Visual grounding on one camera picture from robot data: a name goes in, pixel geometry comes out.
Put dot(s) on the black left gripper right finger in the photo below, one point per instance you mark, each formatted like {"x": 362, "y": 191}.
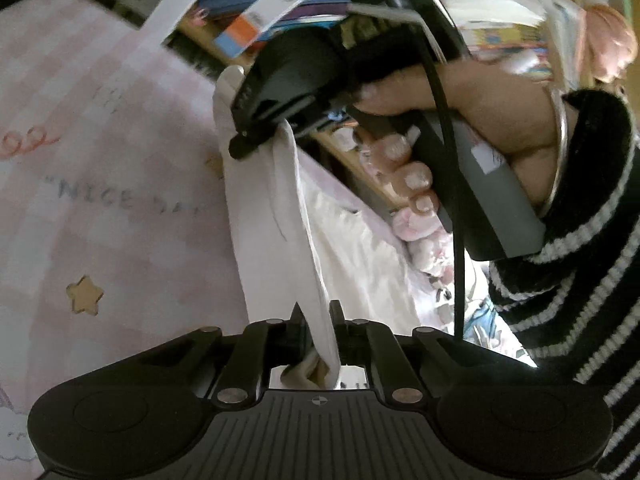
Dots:
{"x": 372, "y": 346}

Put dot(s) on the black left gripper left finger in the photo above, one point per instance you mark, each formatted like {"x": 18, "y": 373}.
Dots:
{"x": 261, "y": 347}

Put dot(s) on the cream white garment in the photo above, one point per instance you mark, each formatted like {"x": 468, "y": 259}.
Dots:
{"x": 278, "y": 266}

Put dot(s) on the person's right hand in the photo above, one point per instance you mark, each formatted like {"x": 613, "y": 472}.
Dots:
{"x": 512, "y": 113}

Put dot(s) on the pink plush toy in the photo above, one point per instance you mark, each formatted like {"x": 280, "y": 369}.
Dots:
{"x": 428, "y": 246}

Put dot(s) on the upright orange white box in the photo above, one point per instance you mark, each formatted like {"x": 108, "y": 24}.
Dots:
{"x": 251, "y": 24}

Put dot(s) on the pink hair clip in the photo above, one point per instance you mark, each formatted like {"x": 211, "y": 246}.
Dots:
{"x": 199, "y": 16}

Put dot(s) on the pink checkered bed sheet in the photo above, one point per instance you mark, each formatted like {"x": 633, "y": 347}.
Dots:
{"x": 115, "y": 235}

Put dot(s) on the striped black white sleeve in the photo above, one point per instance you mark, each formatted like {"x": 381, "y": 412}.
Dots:
{"x": 574, "y": 306}

